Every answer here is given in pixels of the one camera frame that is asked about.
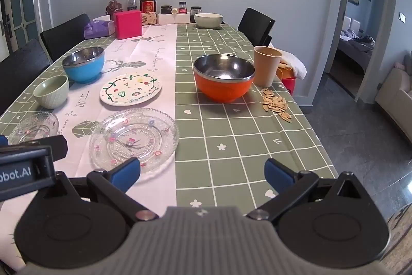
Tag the wall light switch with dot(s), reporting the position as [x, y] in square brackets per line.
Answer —
[402, 17]

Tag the small wooden radio box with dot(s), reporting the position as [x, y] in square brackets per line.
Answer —
[149, 19]

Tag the orange steel bowl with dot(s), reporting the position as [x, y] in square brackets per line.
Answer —
[222, 89]

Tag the white towel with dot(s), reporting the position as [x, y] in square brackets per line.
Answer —
[294, 64]

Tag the red stool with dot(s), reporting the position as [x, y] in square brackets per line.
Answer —
[289, 83]

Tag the large cream ceramic bowl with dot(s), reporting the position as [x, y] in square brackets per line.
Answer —
[208, 23]

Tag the small red label jar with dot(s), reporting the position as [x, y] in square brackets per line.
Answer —
[182, 8]

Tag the bed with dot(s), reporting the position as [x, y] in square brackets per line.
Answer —
[354, 46]

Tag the dark glass jar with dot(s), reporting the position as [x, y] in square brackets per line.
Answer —
[195, 12]

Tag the white painted plate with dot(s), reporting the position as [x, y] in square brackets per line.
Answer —
[128, 90]

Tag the clear water bottle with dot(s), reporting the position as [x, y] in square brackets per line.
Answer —
[132, 2]

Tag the tan cup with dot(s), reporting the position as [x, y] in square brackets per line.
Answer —
[265, 68]

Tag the blue steel bowl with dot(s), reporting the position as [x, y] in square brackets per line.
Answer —
[85, 72]

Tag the beige sofa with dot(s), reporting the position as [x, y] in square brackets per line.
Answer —
[394, 91]

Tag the purple tissue pack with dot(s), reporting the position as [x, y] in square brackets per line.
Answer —
[96, 30]

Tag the white box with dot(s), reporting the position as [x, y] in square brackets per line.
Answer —
[166, 19]
[183, 18]

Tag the large glass plate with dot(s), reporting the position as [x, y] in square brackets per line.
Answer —
[138, 133]

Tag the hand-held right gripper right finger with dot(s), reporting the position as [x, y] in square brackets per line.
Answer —
[277, 173]

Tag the small green ceramic bowl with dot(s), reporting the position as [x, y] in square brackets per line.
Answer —
[51, 97]

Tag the white deer print table runner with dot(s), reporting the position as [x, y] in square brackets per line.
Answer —
[154, 68]

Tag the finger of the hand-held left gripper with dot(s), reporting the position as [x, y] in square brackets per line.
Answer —
[58, 146]
[3, 141]

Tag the black chair near left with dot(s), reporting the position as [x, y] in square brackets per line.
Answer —
[22, 68]

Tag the dark lidded jar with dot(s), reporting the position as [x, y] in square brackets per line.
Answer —
[165, 10]

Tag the brown carved ornament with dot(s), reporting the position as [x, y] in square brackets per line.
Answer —
[114, 7]

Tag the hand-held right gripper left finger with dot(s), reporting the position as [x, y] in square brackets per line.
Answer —
[126, 172]

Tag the pink box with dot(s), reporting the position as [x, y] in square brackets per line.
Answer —
[128, 25]

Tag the black chair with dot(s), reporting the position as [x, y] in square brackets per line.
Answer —
[64, 33]
[256, 23]
[22, 68]

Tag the small glass plate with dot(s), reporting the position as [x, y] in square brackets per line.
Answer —
[32, 128]

